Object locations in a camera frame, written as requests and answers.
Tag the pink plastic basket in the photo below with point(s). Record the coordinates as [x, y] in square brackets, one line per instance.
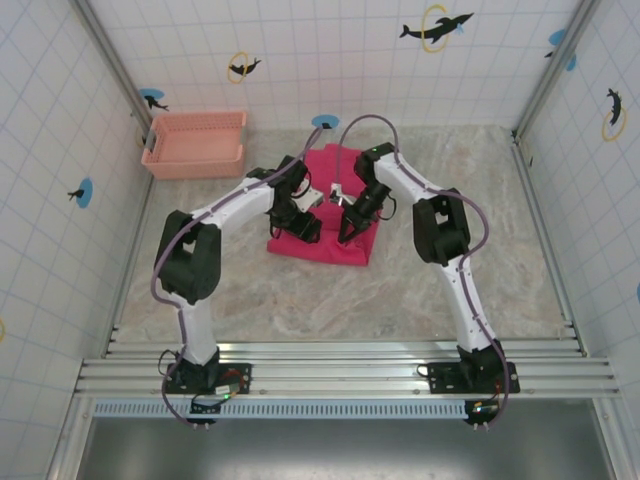
[192, 145]

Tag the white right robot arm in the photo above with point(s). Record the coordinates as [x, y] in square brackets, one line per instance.
[465, 295]

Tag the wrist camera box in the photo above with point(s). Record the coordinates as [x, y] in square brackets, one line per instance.
[311, 198]
[336, 193]

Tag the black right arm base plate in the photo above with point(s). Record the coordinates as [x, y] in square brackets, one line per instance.
[442, 377]

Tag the aluminium side rail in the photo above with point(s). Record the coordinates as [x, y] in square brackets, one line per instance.
[127, 250]
[547, 250]

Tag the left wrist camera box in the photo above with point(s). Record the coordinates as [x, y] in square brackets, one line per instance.
[311, 198]

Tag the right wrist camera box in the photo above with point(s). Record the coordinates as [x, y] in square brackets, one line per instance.
[336, 193]

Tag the shark sticker on blue circle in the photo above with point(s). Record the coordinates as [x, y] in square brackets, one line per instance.
[152, 98]

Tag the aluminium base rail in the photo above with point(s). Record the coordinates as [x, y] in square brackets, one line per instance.
[330, 370]

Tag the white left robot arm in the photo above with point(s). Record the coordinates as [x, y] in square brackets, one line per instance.
[235, 200]

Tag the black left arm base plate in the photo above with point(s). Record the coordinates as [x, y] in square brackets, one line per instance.
[235, 377]

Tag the aluminium frame corner post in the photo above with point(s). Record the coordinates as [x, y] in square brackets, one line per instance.
[555, 70]
[115, 60]

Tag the blue fish sticker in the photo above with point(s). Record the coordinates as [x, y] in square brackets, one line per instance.
[560, 42]

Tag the pink long pants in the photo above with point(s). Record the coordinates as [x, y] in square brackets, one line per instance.
[305, 254]

